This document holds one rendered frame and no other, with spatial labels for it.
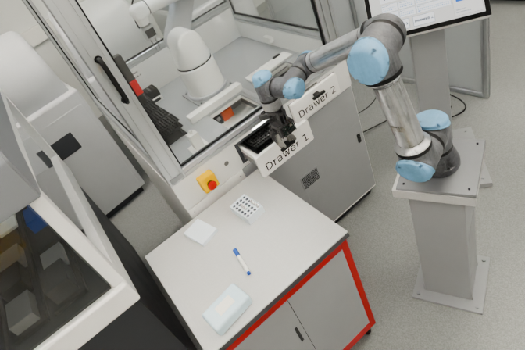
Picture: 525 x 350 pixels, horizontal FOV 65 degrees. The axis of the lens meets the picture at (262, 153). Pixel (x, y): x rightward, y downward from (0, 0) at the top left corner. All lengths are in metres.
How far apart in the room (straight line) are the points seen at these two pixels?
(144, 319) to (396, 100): 1.26
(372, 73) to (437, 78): 1.24
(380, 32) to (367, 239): 1.48
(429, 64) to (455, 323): 1.25
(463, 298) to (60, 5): 1.99
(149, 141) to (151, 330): 0.77
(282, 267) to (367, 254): 0.96
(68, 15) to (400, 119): 1.06
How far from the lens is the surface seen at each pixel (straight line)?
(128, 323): 1.81
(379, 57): 1.15
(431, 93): 2.44
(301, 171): 2.12
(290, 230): 1.60
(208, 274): 1.62
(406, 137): 1.35
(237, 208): 1.74
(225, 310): 1.45
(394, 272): 2.32
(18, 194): 1.32
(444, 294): 2.22
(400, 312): 2.21
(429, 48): 2.30
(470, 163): 1.66
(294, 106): 1.92
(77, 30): 1.48
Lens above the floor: 1.94
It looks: 37 degrees down
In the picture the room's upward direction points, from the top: 25 degrees counter-clockwise
